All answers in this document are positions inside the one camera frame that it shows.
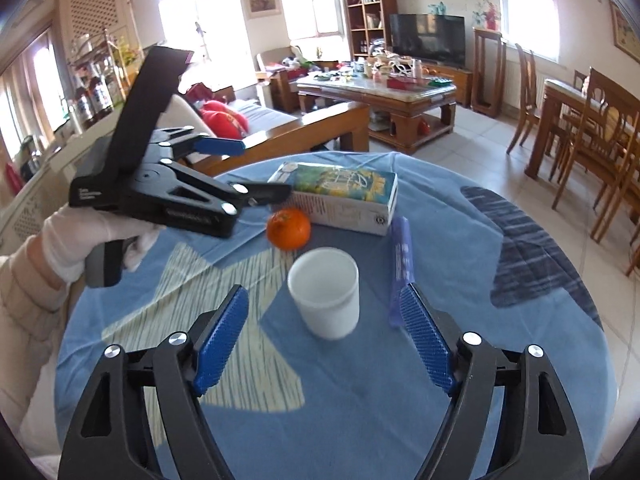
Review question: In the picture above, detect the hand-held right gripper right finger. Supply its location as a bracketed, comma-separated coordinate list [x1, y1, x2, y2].
[399, 282, 591, 480]

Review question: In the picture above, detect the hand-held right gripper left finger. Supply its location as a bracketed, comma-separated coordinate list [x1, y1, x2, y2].
[59, 284, 250, 480]

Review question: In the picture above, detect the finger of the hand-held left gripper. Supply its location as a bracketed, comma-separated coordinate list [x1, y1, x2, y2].
[149, 126, 247, 159]
[162, 159, 293, 239]

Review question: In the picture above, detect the green printed drink carton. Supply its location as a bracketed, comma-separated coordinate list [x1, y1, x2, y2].
[267, 161, 399, 237]

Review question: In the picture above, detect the white cup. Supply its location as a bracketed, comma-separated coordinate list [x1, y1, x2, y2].
[287, 247, 360, 340]

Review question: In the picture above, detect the person's left forearm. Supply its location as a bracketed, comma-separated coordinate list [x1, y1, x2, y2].
[0, 235, 86, 461]

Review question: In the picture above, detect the person's left hand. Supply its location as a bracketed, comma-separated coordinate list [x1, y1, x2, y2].
[41, 202, 166, 281]

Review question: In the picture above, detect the red cushion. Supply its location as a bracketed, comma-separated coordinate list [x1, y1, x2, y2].
[200, 100, 249, 140]

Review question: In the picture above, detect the orange tangerine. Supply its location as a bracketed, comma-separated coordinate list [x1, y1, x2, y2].
[266, 208, 312, 251]

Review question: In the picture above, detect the metal shelf with bottles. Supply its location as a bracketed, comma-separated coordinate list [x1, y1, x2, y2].
[65, 30, 132, 131]

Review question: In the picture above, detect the wooden sofa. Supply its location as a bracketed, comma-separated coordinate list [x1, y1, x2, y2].
[175, 85, 371, 177]

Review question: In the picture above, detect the blue plastic tube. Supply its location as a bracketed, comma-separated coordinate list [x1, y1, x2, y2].
[389, 216, 415, 329]

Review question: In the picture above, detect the wooden armchair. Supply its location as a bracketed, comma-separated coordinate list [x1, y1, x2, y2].
[256, 46, 302, 112]

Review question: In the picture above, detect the round table, blue cloth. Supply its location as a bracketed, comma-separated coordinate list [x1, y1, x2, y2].
[55, 150, 618, 480]

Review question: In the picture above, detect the white lattice cabinet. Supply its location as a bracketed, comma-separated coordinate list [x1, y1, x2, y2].
[60, 0, 136, 48]

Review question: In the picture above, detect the wooden coffee table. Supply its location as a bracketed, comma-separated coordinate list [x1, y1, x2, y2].
[296, 72, 458, 156]

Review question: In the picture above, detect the pile of household clutter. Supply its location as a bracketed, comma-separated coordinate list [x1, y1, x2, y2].
[310, 55, 456, 91]

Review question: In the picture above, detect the wooden bookshelf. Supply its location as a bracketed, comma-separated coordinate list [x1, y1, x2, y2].
[343, 0, 398, 61]

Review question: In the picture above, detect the wooden television stand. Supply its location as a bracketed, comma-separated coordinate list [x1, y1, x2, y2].
[425, 62, 473, 108]

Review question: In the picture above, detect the flat screen television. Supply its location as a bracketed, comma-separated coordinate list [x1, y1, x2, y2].
[389, 12, 466, 67]

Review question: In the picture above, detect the wooden dining table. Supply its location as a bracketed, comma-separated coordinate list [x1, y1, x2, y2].
[524, 79, 640, 178]

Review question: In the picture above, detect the window with red blind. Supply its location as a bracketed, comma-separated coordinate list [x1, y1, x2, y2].
[495, 0, 560, 63]

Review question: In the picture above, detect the framed floral picture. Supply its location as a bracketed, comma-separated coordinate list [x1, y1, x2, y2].
[607, 0, 640, 65]

